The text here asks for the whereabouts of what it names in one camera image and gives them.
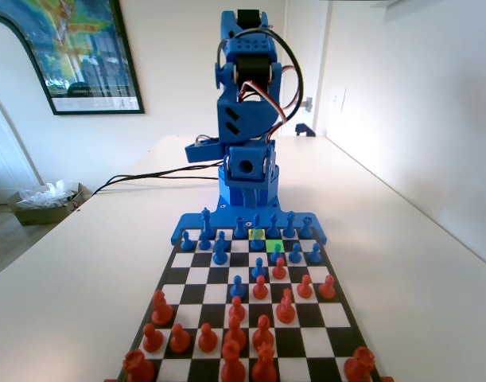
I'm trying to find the group of blue chess pieces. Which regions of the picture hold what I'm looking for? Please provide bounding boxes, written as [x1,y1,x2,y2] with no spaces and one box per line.
[169,202,329,246]

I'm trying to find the red rook chess piece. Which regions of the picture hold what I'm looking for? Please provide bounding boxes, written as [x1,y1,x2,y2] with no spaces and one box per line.
[122,348,156,382]
[343,345,377,382]

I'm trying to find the red white servo wires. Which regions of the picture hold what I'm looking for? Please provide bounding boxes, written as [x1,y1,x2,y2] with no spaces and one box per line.
[237,63,297,144]

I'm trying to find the black power cable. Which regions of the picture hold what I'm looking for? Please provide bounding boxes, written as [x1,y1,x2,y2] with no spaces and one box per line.
[103,173,222,188]
[91,165,220,196]

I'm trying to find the clear plastic wrap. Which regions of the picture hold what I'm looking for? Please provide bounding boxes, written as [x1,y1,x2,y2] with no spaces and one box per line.
[17,179,79,210]

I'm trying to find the blue circuit board holder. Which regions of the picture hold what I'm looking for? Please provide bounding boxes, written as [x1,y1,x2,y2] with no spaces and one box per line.
[185,134,228,164]

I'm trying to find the cardboard box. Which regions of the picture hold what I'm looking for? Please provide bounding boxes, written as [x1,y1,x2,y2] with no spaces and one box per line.
[7,181,93,227]

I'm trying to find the blue queen chess piece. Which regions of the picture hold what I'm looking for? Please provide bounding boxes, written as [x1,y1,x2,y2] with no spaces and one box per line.
[283,210,298,240]

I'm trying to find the black and white chessboard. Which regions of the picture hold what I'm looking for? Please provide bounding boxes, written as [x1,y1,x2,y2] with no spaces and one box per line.
[115,226,383,382]

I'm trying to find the white door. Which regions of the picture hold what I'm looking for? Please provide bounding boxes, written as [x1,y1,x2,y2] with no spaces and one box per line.
[282,0,332,138]

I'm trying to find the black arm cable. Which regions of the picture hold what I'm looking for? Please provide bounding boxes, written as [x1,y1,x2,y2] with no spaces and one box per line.
[214,27,305,128]

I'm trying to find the framed map poster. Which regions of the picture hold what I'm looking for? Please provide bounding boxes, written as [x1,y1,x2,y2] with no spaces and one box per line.
[0,0,146,116]

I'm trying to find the red chess queen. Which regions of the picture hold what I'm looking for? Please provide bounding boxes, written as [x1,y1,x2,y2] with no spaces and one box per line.
[250,342,278,382]

